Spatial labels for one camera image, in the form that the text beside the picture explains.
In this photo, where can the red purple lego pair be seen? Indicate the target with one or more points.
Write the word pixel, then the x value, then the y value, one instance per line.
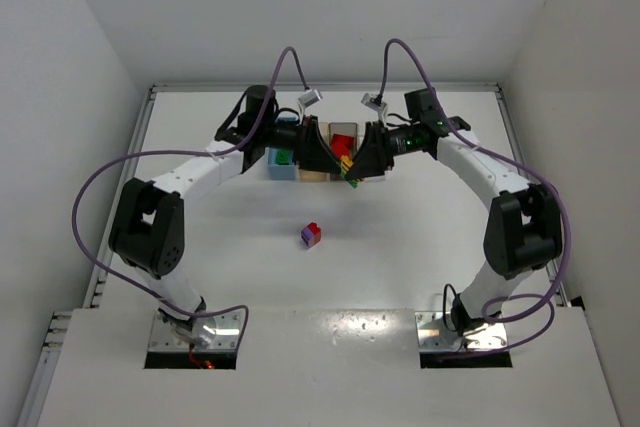
pixel 311 234

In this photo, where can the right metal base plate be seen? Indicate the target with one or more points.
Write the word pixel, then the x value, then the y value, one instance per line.
pixel 435 338

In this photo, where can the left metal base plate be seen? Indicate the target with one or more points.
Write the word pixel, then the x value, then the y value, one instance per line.
pixel 214 335

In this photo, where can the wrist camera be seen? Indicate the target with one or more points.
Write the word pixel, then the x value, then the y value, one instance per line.
pixel 309 98
pixel 375 103

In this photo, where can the blue container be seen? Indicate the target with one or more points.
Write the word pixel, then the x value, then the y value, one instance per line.
pixel 277 172

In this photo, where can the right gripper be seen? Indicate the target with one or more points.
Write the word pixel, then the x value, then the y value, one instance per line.
pixel 378 145

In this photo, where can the green lego plate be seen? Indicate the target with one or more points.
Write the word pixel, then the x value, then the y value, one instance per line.
pixel 352 182

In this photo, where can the red arched lego brick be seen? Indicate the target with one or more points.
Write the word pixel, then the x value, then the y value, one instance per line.
pixel 342 145

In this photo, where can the yellow striped lego brick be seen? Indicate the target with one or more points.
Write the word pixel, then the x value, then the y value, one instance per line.
pixel 346 163

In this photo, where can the clear container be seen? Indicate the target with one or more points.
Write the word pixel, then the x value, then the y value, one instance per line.
pixel 373 159

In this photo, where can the grey translucent container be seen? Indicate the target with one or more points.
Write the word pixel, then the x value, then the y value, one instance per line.
pixel 345 128

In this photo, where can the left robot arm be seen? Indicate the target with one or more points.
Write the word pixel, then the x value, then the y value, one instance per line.
pixel 148 228

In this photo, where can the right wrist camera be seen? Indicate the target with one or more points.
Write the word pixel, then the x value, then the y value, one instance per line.
pixel 375 103

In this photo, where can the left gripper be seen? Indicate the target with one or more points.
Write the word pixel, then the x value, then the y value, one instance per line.
pixel 305 142

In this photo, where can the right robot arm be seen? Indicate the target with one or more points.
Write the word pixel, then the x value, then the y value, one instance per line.
pixel 523 231

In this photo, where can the metal base plate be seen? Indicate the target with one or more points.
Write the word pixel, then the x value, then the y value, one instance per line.
pixel 435 338
pixel 214 335

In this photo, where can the tan translucent container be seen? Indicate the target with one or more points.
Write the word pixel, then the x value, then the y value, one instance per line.
pixel 312 176

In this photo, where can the green lego brick number three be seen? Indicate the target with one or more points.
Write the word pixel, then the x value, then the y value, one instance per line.
pixel 283 157

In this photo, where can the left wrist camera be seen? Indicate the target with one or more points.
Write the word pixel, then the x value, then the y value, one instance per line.
pixel 309 98

